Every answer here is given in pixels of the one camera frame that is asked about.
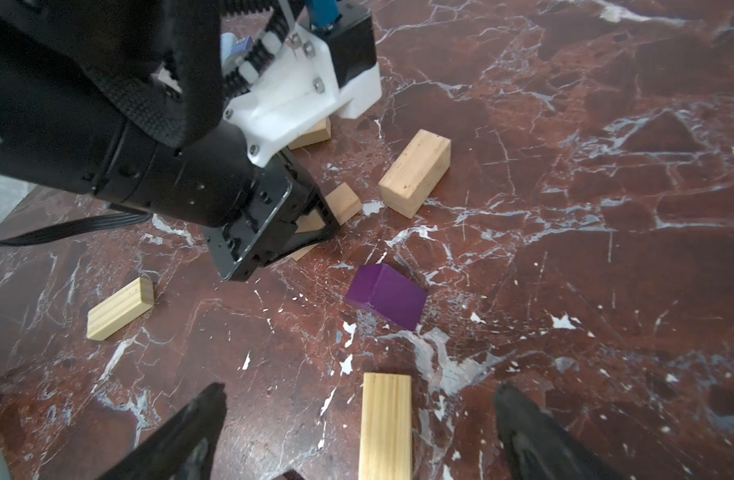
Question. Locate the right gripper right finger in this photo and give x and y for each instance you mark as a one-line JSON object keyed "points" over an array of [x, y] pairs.
{"points": [[537, 447]]}

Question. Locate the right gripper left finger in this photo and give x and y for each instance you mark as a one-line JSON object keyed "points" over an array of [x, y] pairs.
{"points": [[184, 447]]}

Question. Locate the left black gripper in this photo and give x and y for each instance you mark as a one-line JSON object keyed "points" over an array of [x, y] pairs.
{"points": [[265, 230]]}

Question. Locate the wood block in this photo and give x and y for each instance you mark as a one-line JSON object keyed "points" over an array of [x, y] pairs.
{"points": [[416, 172], [120, 309], [342, 202], [319, 133], [386, 450]]}

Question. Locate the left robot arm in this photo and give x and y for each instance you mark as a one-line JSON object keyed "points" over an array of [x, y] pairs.
{"points": [[125, 101]]}

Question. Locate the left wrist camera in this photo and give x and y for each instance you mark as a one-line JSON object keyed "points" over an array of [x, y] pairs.
{"points": [[313, 59]]}

